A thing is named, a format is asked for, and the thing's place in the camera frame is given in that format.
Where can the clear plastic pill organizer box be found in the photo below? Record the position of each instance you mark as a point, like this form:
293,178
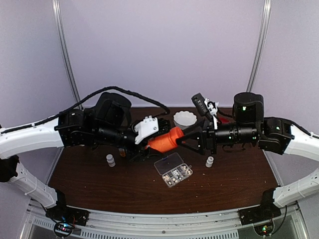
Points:
173,169

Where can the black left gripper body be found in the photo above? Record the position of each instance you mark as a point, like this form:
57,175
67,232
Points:
137,153

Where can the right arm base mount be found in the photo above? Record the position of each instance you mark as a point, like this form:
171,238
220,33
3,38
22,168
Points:
257,214

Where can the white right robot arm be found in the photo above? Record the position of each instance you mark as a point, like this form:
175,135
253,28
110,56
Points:
249,125

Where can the aluminium front rail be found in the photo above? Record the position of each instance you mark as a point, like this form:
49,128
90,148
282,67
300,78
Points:
210,225

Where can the small white pill bottle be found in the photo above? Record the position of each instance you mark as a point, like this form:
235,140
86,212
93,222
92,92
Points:
209,162

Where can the red floral plate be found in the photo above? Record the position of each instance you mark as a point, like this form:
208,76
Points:
224,120

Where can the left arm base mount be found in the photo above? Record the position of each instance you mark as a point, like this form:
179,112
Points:
68,215

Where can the white orange vitamin bottle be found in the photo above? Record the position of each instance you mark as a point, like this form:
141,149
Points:
123,153

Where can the small white capped bottle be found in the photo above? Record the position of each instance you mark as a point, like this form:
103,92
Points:
110,160

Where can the aluminium frame post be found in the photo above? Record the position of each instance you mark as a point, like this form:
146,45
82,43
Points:
65,54
261,40

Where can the left aluminium frame post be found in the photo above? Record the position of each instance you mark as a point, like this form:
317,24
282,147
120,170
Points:
65,54

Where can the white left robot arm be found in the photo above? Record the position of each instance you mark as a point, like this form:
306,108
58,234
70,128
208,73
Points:
109,122

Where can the orange cylindrical bottle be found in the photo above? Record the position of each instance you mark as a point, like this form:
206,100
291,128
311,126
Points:
166,142

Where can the right aluminium frame post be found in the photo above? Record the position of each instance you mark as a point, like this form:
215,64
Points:
261,40

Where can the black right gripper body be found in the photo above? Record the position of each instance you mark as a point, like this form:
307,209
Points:
210,143

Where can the white scalloped bowl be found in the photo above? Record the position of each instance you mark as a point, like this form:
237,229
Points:
184,119

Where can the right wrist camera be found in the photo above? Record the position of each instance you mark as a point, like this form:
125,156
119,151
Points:
205,107

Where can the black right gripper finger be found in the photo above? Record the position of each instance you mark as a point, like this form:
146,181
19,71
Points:
191,140
196,128

